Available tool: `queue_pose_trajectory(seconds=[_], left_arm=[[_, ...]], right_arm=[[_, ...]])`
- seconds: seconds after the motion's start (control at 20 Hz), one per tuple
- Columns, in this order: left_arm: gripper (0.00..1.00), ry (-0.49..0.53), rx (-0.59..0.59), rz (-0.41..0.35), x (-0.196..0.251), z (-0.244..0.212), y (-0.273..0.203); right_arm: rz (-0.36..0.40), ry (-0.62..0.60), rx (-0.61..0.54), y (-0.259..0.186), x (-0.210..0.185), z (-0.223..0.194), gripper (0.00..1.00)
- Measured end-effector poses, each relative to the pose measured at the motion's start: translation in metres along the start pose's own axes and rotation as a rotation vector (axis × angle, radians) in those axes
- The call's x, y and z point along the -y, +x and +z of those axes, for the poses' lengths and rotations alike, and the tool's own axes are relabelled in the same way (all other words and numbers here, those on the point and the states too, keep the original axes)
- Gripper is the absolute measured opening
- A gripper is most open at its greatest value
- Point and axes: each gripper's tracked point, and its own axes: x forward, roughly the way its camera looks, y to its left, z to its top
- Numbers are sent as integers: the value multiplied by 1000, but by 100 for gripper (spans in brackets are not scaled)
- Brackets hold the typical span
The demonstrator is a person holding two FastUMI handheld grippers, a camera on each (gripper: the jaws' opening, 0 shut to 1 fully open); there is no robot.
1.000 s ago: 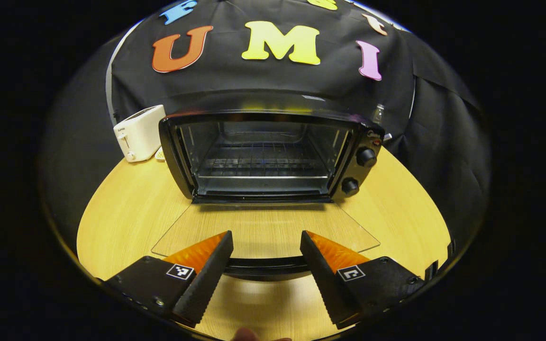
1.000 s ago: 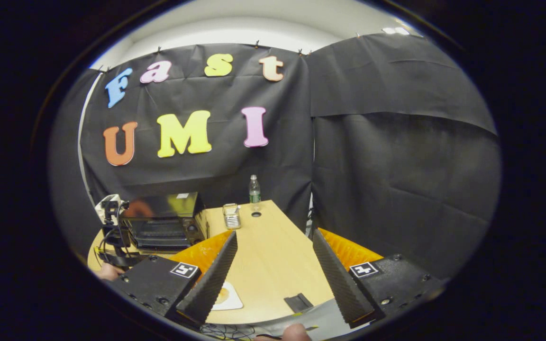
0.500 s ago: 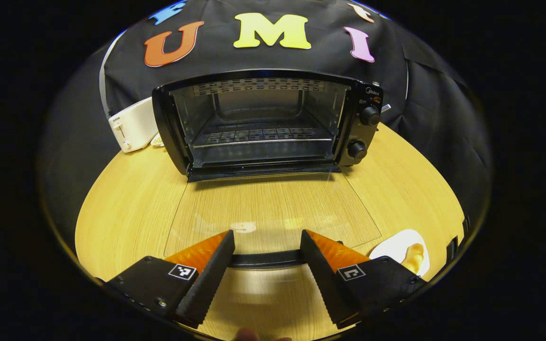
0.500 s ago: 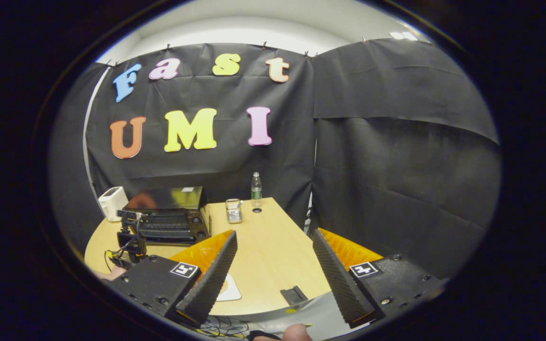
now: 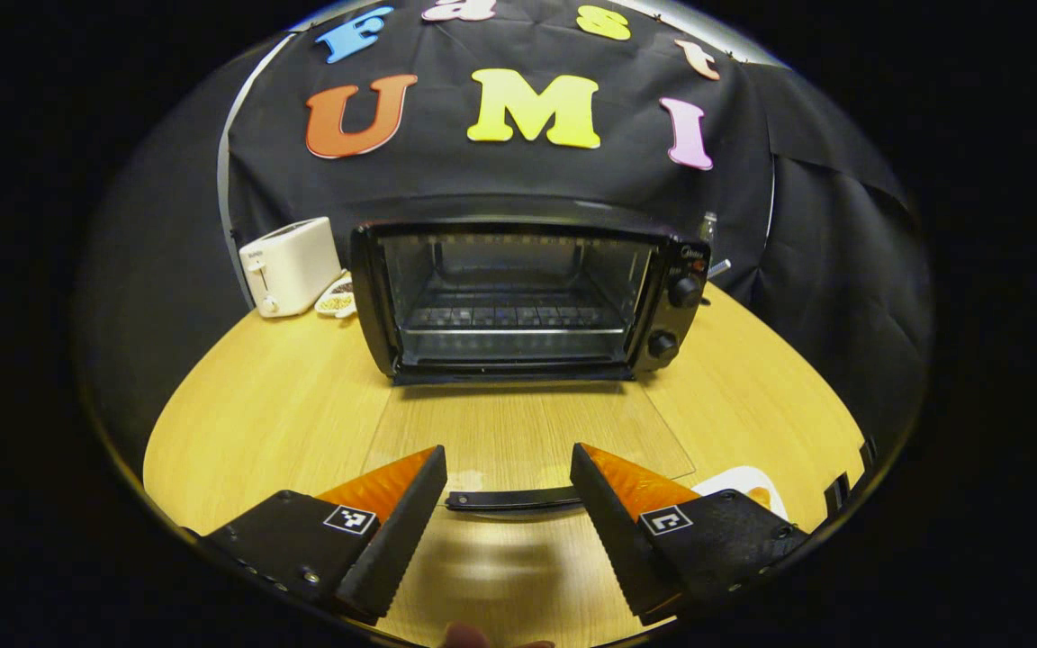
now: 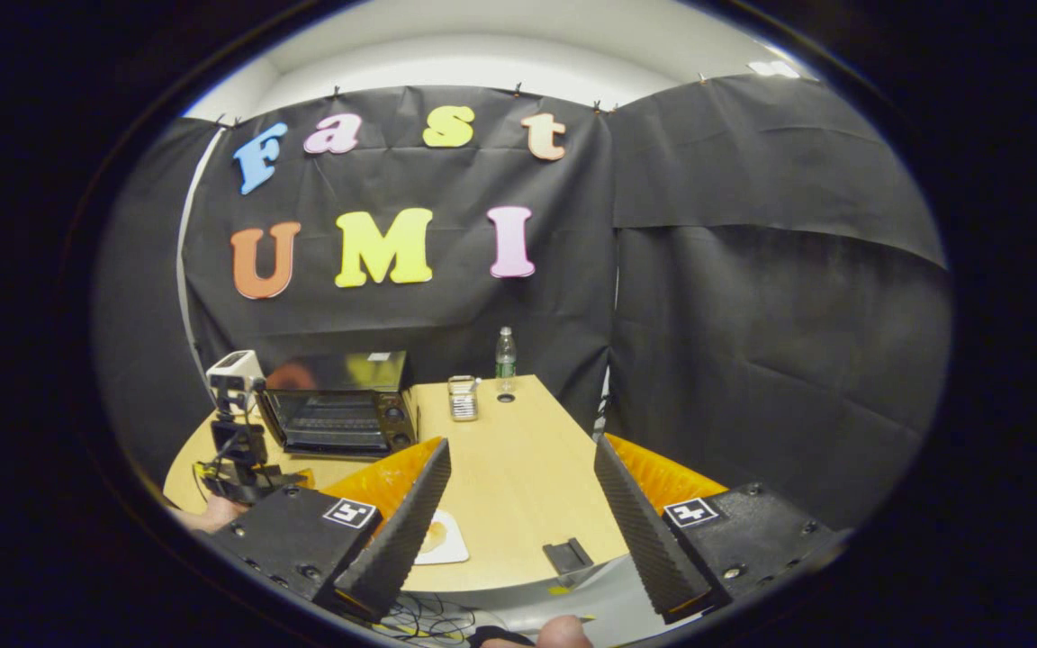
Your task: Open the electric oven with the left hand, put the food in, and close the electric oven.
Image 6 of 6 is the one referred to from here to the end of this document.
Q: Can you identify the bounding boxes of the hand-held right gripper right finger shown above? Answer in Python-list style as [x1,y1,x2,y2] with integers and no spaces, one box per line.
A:
[586,433,854,626]

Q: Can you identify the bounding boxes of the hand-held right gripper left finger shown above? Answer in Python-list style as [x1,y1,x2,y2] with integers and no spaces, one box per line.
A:
[199,436,454,626]

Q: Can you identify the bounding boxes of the black electric oven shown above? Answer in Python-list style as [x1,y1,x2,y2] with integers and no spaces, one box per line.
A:
[253,351,420,460]

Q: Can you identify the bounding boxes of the white plate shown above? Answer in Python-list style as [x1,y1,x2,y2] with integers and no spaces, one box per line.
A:
[415,510,471,566]

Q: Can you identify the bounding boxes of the white toaster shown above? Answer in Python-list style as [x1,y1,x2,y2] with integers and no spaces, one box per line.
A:
[205,350,266,392]

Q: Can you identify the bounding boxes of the green plastic bottle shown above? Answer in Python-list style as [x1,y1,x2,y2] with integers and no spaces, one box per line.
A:
[495,327,518,394]

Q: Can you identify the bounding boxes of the black backdrop cloth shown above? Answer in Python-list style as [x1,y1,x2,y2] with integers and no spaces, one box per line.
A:
[91,72,953,532]

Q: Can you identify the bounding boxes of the tangled black cables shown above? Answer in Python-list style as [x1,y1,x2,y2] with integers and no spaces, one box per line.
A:
[374,594,483,642]

